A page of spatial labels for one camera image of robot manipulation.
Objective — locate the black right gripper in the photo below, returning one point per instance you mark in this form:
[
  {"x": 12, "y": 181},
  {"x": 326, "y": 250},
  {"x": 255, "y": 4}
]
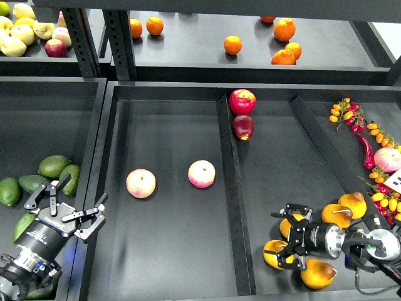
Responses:
[{"x": 306, "y": 238}]

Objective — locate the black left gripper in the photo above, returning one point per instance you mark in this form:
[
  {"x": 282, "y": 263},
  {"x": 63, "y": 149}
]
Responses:
[{"x": 56, "y": 224}]

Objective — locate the dark green avocado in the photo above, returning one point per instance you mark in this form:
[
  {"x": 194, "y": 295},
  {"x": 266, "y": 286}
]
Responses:
[{"x": 21, "y": 225}]

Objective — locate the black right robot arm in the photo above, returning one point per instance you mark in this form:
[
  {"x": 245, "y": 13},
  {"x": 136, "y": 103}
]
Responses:
[{"x": 376, "y": 250}]

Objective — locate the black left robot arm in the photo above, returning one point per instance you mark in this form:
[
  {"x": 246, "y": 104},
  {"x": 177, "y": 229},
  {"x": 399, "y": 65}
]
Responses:
[{"x": 35, "y": 266}]

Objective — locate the yellow pear behind arm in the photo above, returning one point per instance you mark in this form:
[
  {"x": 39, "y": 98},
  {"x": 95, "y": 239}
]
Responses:
[{"x": 337, "y": 214}]

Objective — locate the yellow pear beside divider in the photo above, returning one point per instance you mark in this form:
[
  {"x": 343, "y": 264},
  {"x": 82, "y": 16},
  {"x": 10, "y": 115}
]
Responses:
[{"x": 285, "y": 225}]

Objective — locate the light green avocado top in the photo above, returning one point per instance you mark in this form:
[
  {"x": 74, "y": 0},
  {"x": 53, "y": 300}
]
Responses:
[{"x": 52, "y": 166}]

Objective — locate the dark avocado in pile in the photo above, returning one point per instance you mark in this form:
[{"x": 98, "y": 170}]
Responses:
[{"x": 29, "y": 183}]

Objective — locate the bright green avocado far left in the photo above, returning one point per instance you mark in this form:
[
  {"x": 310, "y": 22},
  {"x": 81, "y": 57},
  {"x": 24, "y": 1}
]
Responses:
[{"x": 10, "y": 191}]

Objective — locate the avocado bottom left corner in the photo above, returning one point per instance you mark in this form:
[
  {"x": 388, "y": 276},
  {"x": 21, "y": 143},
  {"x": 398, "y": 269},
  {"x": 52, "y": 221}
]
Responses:
[{"x": 45, "y": 293}]

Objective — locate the black tray divider centre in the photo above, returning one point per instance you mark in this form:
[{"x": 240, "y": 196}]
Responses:
[{"x": 240, "y": 242}]

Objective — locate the black left tray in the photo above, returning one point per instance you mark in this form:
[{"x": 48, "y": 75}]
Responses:
[{"x": 40, "y": 117}]

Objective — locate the lower cherry tomato bunch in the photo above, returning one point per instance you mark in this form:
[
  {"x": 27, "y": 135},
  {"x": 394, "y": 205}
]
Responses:
[{"x": 386, "y": 199}]

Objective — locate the cherry tomato bunch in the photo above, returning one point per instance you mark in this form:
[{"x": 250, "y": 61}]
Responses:
[
  {"x": 349, "y": 113},
  {"x": 386, "y": 199}
]

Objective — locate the pink apple centre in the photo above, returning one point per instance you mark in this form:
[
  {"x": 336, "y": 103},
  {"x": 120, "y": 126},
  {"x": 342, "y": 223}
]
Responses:
[{"x": 201, "y": 174}]

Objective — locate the red chili pepper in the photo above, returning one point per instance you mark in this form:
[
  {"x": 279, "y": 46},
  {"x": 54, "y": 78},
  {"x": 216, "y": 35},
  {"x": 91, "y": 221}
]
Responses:
[{"x": 368, "y": 161}]

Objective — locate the black middle tray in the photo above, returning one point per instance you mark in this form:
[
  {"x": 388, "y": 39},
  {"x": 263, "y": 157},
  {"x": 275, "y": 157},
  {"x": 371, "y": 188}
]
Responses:
[{"x": 176, "y": 243}]

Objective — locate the white label card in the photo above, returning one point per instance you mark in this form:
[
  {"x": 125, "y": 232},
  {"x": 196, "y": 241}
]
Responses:
[{"x": 394, "y": 181}]

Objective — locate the pink apple right tray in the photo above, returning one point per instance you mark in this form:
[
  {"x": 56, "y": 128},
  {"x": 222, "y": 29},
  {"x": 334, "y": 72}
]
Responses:
[{"x": 388, "y": 159}]

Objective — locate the orange cherry tomato sprig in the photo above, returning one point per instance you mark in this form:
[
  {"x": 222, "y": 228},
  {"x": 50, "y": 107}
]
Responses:
[{"x": 382, "y": 138}]

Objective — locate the upper cherry tomato bunch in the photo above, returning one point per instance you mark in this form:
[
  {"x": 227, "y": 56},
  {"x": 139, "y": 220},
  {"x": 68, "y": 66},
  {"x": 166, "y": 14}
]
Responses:
[{"x": 349, "y": 113}]

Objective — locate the bright red apple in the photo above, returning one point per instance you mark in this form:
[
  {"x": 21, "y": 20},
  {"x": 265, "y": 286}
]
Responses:
[{"x": 242, "y": 102}]

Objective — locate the black upper left shelf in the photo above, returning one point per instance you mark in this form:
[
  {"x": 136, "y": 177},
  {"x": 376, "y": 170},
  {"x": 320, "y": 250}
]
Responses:
[{"x": 36, "y": 63}]

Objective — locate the red apple upper left shelf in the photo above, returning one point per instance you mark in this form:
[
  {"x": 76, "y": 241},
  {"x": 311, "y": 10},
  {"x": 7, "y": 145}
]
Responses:
[{"x": 56, "y": 49}]

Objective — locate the pale yellow apple front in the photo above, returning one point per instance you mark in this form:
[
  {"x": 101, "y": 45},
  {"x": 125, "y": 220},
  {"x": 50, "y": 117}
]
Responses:
[{"x": 11, "y": 46}]

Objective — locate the pale pink peach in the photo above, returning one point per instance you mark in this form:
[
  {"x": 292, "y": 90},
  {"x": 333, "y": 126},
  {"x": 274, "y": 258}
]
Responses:
[{"x": 63, "y": 35}]

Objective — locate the pale yellow apple middle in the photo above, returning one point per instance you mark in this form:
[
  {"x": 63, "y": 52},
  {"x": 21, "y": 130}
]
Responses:
[{"x": 23, "y": 32}]

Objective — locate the orange at shelf edge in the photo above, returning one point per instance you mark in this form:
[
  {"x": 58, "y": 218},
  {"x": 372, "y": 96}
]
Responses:
[{"x": 283, "y": 57}]

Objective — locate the pale apple left edge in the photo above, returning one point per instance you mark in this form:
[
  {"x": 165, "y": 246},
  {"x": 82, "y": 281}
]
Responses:
[{"x": 3, "y": 35}]

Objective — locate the small orange right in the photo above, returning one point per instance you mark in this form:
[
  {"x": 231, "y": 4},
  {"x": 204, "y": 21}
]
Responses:
[{"x": 295, "y": 48}]

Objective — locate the green avocado by tray wall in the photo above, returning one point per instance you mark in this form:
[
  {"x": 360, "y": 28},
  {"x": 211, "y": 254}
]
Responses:
[{"x": 71, "y": 187}]

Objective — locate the black perforated post left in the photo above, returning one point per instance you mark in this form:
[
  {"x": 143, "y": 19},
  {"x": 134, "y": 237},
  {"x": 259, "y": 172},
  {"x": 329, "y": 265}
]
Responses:
[{"x": 82, "y": 41}]

